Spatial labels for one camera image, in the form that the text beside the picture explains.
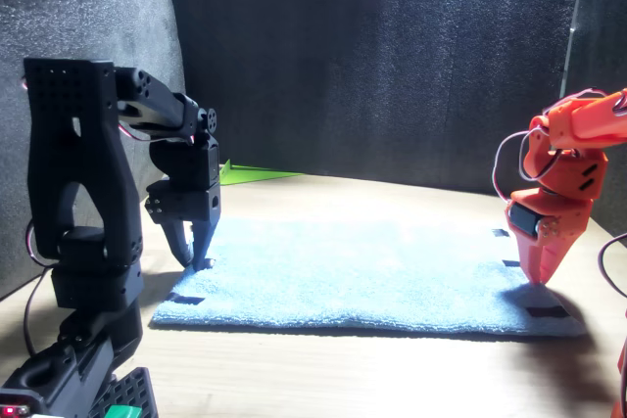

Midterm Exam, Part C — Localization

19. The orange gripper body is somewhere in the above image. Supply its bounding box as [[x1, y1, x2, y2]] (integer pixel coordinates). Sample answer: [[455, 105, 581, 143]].
[[504, 186, 595, 249]]

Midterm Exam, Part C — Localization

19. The red white servo wire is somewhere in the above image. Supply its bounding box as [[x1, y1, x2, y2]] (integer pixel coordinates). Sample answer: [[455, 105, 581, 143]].
[[117, 119, 198, 146]]

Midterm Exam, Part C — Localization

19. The dark red base cable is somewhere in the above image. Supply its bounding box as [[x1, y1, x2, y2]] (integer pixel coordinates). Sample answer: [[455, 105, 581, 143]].
[[23, 219, 58, 358], [598, 233, 627, 302]]

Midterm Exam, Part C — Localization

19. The light blue towel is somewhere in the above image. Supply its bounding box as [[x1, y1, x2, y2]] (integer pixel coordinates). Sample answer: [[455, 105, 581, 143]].
[[149, 218, 588, 340]]

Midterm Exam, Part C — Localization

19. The lime green card sheet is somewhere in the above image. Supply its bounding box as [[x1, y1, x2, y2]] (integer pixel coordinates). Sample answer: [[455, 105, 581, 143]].
[[217, 159, 306, 188]]

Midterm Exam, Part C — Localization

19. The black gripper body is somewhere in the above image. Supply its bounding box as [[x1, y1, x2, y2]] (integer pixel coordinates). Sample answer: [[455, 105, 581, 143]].
[[145, 181, 223, 225]]

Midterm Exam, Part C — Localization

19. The grey foam panel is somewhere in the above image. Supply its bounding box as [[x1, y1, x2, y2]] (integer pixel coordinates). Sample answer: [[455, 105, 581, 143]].
[[157, 0, 585, 196], [0, 0, 188, 301], [557, 0, 627, 239]]

